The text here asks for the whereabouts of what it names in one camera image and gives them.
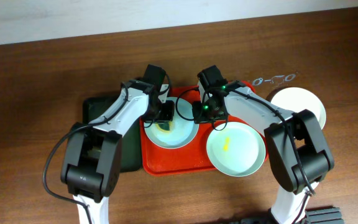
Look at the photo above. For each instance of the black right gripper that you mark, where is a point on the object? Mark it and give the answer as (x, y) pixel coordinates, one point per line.
(201, 115)

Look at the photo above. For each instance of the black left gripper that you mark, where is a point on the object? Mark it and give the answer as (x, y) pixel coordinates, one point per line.
(166, 112)

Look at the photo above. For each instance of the green yellow sponge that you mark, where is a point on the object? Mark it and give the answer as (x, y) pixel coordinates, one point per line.
(165, 126)

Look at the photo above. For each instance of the light blue plate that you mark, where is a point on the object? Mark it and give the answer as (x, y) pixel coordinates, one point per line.
(182, 133)

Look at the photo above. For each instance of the white plate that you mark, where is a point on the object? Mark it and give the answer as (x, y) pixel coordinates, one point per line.
(298, 99)

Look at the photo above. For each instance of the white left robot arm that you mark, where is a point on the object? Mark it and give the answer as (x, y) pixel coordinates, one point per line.
(92, 161)

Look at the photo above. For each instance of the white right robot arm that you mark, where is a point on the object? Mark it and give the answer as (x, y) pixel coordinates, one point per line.
(299, 155)

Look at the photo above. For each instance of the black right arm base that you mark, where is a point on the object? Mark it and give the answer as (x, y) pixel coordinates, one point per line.
(331, 215)

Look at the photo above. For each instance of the black plastic tray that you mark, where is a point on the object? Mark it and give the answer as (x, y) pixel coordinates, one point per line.
(131, 159)

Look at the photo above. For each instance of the red plastic tray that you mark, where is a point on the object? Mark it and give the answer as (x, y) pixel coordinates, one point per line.
(190, 158)

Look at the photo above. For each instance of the light green plate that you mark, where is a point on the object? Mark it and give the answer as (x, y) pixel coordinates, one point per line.
(237, 150)

